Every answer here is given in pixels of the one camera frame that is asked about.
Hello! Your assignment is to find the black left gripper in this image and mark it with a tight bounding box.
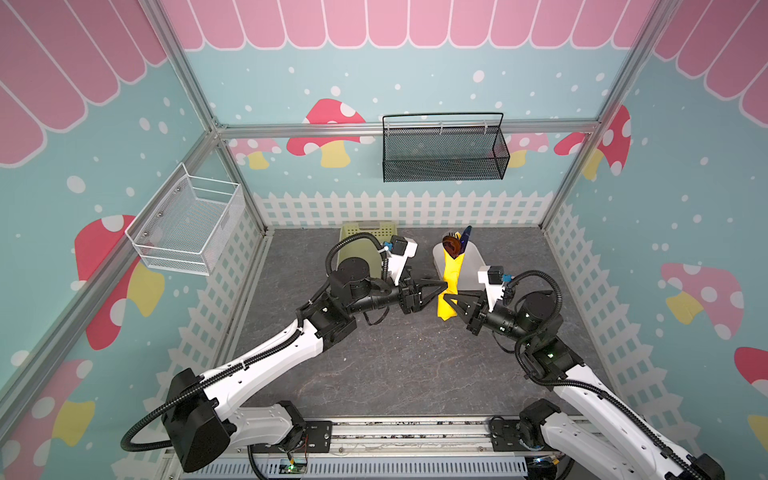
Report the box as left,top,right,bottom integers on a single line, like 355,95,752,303
349,265,448,316

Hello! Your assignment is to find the white wire wall basket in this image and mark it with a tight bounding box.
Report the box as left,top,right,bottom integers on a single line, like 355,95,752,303
125,164,245,276

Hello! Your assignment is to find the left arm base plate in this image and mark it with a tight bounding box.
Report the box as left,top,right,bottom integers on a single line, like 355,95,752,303
285,421,333,453

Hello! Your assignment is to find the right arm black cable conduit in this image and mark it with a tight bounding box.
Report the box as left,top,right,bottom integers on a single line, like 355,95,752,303
502,269,709,480

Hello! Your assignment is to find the yellow paper napkin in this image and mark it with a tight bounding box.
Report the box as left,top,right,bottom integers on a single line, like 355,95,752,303
437,249,464,321

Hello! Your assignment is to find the black mesh wall basket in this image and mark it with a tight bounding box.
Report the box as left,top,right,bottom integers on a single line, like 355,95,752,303
381,112,511,183

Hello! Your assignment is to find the green perforated plastic basket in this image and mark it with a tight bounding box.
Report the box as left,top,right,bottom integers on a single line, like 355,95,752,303
332,221,398,277

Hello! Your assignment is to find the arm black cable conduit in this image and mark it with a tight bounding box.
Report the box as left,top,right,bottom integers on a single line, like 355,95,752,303
119,232,391,480
502,269,709,480

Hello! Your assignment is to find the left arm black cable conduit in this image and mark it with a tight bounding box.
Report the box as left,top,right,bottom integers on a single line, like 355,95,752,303
119,232,391,480

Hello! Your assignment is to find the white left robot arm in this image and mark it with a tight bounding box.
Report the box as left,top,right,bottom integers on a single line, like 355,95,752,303
159,257,447,473

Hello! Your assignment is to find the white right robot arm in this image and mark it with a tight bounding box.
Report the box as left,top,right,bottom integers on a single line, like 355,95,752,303
444,289,725,479

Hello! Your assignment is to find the purple knife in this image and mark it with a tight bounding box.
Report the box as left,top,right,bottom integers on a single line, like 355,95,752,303
459,225,472,254

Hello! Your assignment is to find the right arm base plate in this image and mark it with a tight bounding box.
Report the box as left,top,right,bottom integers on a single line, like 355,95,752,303
488,416,542,452

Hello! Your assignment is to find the purple spoon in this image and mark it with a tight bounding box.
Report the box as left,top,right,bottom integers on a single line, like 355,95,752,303
442,235,463,259

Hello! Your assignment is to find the white plastic tub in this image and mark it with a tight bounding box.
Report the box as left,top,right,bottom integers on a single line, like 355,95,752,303
432,241,487,291

